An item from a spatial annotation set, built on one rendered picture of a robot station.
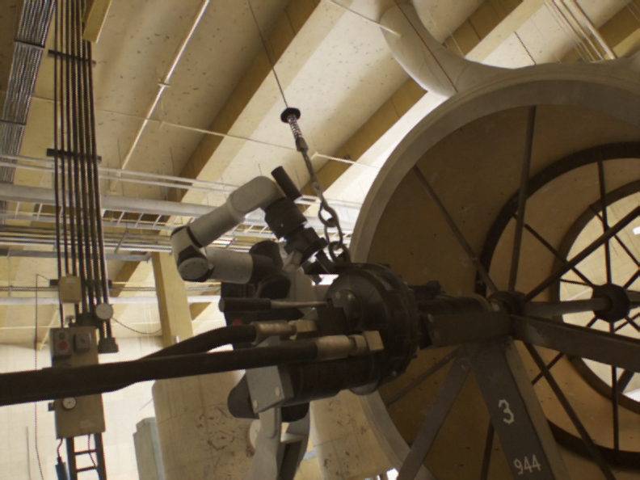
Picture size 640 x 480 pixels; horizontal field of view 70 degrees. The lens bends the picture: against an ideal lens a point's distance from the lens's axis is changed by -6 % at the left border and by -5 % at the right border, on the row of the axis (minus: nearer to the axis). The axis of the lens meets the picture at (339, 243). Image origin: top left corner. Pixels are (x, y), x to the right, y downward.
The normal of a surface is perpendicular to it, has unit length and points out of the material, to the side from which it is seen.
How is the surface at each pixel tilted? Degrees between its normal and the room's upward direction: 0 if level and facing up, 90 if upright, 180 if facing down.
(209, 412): 90
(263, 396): 90
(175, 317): 90
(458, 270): 128
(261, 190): 109
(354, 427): 90
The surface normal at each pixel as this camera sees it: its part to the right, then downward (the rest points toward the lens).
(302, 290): 0.68, -0.29
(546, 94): -0.76, -0.05
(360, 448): 0.11, -0.44
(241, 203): -0.09, -0.04
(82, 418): 0.59, -0.48
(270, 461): -0.69, 0.21
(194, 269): 0.39, 0.70
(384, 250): 0.62, 0.26
